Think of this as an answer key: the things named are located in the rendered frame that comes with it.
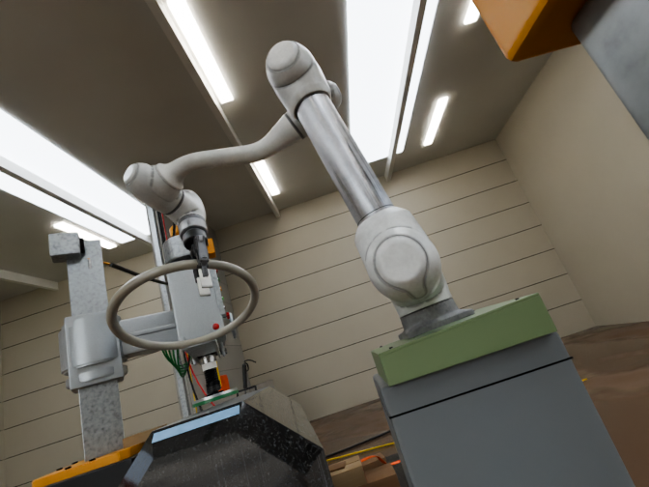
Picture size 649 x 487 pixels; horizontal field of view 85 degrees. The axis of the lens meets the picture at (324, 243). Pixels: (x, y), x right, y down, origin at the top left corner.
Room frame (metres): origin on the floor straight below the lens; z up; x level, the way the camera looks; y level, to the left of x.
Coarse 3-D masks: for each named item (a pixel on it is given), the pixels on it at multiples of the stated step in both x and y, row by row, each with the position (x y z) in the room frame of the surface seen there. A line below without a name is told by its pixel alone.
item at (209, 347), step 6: (204, 342) 1.39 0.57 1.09; (210, 342) 1.41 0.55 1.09; (216, 342) 1.54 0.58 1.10; (186, 348) 1.37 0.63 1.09; (192, 348) 1.41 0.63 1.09; (198, 348) 1.46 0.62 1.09; (204, 348) 1.51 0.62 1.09; (210, 348) 1.56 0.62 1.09; (216, 348) 1.62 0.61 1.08; (192, 354) 1.56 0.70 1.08; (198, 354) 1.62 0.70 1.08; (204, 354) 1.68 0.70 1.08; (192, 360) 1.96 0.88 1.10; (198, 360) 1.86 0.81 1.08
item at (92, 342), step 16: (96, 320) 1.99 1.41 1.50; (128, 320) 2.13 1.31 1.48; (144, 320) 2.17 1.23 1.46; (160, 320) 2.22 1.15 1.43; (64, 336) 1.94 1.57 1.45; (80, 336) 1.94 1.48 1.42; (96, 336) 1.97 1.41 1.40; (112, 336) 2.04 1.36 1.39; (144, 336) 2.16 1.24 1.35; (160, 336) 2.21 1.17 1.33; (176, 336) 2.25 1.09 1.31; (64, 352) 1.95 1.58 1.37; (80, 352) 1.94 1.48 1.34; (96, 352) 1.97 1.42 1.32; (112, 352) 2.03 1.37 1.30; (128, 352) 2.12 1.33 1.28; (144, 352) 2.21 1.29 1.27; (64, 368) 1.95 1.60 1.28
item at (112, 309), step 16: (144, 272) 0.96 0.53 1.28; (160, 272) 0.97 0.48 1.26; (240, 272) 1.12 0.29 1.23; (128, 288) 0.97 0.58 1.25; (256, 288) 1.23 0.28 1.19; (112, 304) 1.00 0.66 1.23; (256, 304) 1.32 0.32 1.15; (112, 320) 1.06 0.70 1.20; (240, 320) 1.37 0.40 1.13; (128, 336) 1.18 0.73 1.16; (208, 336) 1.39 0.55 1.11
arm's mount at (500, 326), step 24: (480, 312) 0.88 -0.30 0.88; (504, 312) 0.79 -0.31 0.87; (528, 312) 0.79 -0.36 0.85; (432, 336) 0.78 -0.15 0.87; (456, 336) 0.78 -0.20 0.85; (480, 336) 0.78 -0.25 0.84; (504, 336) 0.79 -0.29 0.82; (528, 336) 0.79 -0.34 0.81; (384, 360) 0.78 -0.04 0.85; (408, 360) 0.78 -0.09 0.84; (432, 360) 0.78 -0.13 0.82; (456, 360) 0.78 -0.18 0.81
